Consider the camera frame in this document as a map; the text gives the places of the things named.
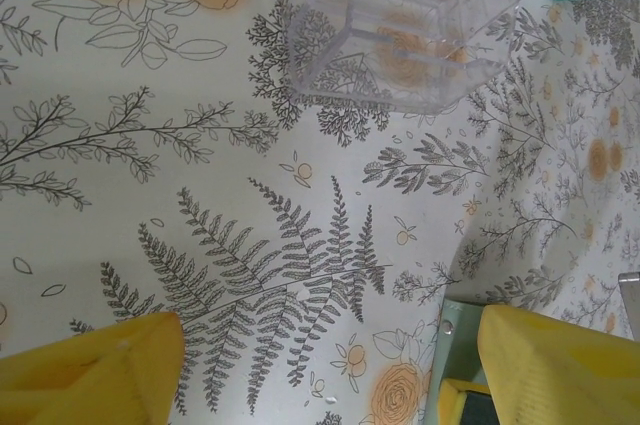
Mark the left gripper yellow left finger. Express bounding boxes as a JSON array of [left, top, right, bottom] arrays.
[[0, 311, 184, 425]]

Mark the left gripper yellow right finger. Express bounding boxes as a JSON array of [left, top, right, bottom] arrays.
[[439, 301, 640, 425]]

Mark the clear plastic card case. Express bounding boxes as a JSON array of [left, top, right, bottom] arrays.
[[430, 296, 486, 425]]

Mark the clear acrylic card box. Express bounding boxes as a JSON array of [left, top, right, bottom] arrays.
[[279, 0, 532, 115]]

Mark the floral tablecloth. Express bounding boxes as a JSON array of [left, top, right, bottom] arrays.
[[0, 0, 640, 425]]

